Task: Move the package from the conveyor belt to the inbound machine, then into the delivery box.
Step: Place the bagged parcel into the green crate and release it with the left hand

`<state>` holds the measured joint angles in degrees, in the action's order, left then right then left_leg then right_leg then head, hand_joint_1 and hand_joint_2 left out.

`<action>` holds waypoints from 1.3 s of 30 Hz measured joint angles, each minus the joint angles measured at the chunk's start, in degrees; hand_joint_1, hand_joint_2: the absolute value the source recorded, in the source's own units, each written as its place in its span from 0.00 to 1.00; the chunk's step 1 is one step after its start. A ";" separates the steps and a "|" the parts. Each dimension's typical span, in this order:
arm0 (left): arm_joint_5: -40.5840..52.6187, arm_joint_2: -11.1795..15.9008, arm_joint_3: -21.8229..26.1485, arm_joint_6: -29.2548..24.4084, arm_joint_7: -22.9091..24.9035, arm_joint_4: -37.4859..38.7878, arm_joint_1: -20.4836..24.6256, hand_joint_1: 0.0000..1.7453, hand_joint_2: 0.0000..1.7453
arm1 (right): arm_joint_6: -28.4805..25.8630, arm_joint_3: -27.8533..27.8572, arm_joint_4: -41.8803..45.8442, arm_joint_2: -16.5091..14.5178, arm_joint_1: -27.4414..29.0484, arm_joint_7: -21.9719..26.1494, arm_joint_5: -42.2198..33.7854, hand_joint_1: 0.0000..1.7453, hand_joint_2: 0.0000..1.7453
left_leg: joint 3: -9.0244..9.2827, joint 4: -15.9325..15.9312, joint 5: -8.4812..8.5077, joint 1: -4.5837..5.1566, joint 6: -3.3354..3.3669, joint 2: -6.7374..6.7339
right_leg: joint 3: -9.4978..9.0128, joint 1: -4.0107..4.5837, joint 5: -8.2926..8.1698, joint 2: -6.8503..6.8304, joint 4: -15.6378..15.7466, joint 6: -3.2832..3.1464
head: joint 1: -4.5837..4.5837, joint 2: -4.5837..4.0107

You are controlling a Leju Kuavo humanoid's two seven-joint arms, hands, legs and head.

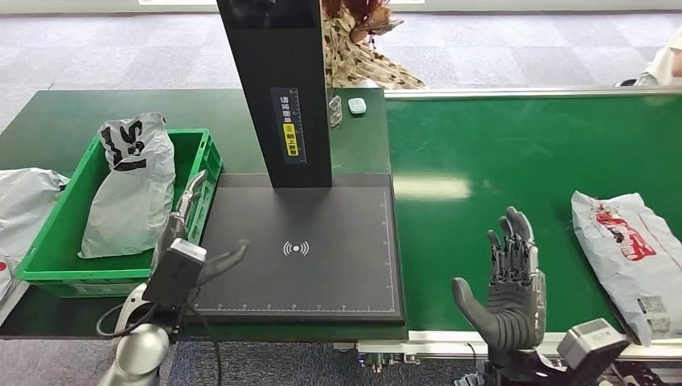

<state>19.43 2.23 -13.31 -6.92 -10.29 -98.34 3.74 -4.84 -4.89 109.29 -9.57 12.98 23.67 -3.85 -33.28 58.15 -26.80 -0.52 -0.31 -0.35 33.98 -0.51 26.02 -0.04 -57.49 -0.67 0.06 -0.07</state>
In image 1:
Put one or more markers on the black inbound scanner machine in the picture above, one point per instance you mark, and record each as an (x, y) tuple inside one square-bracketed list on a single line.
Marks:
[(319, 224)]

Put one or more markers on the dark green table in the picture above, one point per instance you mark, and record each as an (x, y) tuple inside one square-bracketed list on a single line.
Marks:
[(53, 117)]

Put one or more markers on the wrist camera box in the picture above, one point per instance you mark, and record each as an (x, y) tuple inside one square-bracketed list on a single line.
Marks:
[(591, 343), (173, 271)]

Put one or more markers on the clear eyeglasses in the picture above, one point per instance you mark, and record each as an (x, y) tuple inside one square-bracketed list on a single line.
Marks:
[(335, 114)]

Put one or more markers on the metal conveyor motor bracket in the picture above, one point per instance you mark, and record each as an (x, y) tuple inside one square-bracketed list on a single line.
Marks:
[(381, 351)]

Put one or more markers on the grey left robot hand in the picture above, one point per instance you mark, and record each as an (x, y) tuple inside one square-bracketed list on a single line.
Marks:
[(224, 258)]

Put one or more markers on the person in white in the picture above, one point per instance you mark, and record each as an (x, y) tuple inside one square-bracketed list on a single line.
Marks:
[(666, 66)]

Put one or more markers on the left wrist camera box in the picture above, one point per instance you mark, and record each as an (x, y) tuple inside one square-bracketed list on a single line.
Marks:
[(173, 271)]

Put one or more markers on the white package with red print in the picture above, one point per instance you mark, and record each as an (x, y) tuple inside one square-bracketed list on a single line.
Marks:
[(629, 255)]

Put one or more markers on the grey poly mailer bag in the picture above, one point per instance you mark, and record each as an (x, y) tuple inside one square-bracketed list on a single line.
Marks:
[(21, 213)]

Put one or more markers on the pale mint earbuds case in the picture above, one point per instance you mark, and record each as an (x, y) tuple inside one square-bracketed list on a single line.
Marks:
[(357, 106)]

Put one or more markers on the white package with black print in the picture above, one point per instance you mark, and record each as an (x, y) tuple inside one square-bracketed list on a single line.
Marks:
[(133, 202)]

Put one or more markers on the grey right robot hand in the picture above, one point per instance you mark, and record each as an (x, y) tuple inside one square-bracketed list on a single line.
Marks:
[(514, 314)]

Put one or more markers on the green plastic crate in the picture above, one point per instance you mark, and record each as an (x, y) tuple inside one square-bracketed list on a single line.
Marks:
[(53, 266)]

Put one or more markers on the smartphone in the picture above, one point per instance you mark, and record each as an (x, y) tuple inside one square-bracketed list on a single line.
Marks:
[(383, 25)]

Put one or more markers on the green conveyor belt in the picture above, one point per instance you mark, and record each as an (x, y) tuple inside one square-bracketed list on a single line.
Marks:
[(506, 160)]

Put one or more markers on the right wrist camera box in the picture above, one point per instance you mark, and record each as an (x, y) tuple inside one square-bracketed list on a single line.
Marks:
[(591, 343)]

